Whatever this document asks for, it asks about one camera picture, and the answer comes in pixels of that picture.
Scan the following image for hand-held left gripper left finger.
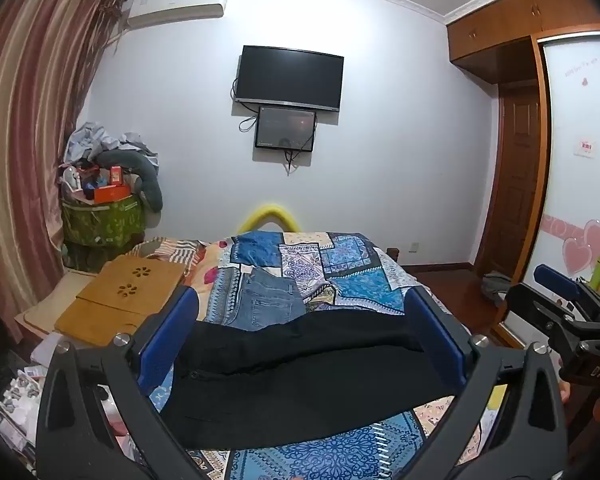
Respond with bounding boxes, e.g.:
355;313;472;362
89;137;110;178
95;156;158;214
36;286;217;480

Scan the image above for red box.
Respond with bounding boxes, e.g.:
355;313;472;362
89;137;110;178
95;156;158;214
93;184;131;204

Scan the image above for grey cloth on floor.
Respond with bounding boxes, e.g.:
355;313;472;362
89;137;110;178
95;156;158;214
481;271;511;306

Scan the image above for green patterned storage bag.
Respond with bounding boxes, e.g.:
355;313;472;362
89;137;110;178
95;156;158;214
61;195;146;271

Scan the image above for blue jeans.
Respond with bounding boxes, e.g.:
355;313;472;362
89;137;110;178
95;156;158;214
227;266;308;332

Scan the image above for striped red curtain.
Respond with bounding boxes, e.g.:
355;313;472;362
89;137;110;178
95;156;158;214
0;0;128;346

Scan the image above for large black wall television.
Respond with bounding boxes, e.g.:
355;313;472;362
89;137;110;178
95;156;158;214
234;45;345;112

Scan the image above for wooden overhead wardrobe cabinet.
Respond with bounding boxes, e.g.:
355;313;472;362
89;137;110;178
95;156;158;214
445;0;600;111

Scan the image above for white air conditioner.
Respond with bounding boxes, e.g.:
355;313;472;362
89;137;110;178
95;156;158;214
126;0;230;29

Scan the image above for black pants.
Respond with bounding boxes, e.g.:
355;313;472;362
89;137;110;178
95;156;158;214
157;305;463;451

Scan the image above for wooden lap table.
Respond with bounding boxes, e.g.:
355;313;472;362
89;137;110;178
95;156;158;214
54;254;187;347

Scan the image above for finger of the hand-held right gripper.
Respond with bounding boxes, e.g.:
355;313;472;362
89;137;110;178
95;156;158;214
504;284;588;347
533;263;600;317

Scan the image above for patchwork printed blanket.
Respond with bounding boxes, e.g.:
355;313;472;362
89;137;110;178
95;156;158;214
152;231;486;480

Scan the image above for striped cloth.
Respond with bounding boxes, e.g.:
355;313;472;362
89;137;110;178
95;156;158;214
150;236;208;267

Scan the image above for small black wall monitor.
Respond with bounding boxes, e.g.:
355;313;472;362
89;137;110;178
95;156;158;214
254;105;317;153

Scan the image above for beige mat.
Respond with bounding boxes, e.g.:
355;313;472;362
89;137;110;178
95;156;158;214
14;269;111;348

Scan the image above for brown wooden door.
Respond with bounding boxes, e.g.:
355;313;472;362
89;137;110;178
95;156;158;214
474;85;543;278

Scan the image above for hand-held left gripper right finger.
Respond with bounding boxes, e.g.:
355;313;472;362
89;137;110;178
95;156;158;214
404;286;569;480

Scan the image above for yellow foam ring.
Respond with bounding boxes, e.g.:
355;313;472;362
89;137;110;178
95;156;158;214
236;202;301;235

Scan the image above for white sliding door pink hearts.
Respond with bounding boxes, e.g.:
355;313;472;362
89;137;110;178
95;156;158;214
500;25;600;348

